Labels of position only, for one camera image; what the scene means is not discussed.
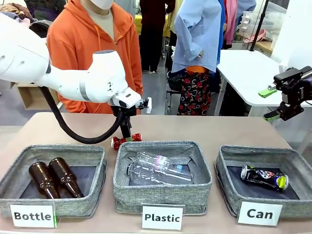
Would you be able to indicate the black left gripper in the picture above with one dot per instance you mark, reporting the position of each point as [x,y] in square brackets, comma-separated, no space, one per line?
[125,115]

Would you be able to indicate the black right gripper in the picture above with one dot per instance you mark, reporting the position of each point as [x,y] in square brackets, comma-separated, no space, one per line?
[296,85]

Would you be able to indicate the crushed red can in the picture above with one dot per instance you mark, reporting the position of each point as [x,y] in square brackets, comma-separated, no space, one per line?
[117,142]

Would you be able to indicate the clear plastic bottle pink label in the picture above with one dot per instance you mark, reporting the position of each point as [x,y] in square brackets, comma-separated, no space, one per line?
[151,159]

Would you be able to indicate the clear plastic bottle blue label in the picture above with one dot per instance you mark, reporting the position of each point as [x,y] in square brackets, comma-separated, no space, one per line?
[161,176]

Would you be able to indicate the brown glass bottle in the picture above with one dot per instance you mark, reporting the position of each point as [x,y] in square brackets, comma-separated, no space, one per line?
[44,180]
[64,176]

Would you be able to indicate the crushed black can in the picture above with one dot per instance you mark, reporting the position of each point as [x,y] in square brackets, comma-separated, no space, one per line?
[264,177]

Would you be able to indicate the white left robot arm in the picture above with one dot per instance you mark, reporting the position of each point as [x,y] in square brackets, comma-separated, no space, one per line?
[97,80]

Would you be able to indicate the grey fabric basket bottle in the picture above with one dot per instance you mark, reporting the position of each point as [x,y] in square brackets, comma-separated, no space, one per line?
[95,185]

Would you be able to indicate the grey fabric basket plastic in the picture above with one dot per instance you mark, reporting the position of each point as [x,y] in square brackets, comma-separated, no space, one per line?
[161,195]

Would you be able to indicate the grey fabric basket can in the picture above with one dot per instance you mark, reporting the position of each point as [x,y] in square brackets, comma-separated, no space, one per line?
[226,185]

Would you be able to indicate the white sign Can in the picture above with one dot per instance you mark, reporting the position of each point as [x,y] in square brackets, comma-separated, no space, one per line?
[259,214]

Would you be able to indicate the white side table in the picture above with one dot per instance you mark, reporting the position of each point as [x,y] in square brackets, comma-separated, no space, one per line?
[248,65]

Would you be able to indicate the black red floral skirt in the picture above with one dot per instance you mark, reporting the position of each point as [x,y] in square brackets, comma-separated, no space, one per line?
[193,92]

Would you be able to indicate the black pole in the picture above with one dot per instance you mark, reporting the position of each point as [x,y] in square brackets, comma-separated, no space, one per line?
[259,24]

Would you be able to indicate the clear plastic storage bins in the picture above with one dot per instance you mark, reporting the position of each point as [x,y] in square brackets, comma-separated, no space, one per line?
[268,19]

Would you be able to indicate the white sign Plastic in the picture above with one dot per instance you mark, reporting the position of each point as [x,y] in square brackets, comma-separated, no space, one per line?
[162,217]

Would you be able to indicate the pink hanging garment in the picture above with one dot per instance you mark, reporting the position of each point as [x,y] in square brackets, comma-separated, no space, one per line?
[230,22]

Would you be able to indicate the person in black clothes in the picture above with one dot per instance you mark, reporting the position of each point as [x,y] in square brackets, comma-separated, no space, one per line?
[152,36]

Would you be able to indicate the cardboard box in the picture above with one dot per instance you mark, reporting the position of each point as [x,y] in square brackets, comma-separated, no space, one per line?
[31,97]

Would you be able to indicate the person in orange hoodie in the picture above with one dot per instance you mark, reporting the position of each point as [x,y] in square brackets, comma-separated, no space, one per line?
[78,44]

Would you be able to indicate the mannequin in blue shirt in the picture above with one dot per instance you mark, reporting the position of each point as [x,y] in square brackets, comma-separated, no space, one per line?
[195,31]

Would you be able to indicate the white sign Bottle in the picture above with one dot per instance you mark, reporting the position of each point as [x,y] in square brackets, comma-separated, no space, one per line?
[33,215]

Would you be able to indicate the black garment pile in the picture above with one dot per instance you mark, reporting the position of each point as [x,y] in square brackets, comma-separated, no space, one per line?
[40,28]

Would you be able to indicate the brown patterned cloth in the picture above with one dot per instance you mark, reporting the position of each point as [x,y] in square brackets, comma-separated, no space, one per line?
[14,9]

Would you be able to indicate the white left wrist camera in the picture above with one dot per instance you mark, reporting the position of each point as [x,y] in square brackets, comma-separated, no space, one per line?
[149,106]

